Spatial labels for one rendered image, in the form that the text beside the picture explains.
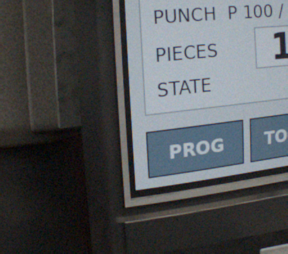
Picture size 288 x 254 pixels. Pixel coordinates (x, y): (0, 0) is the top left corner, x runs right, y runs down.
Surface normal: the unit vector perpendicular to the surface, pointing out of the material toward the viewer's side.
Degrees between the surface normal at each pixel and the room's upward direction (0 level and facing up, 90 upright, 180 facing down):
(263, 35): 90
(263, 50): 90
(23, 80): 90
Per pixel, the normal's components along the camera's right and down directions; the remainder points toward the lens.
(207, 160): 0.32, 0.15
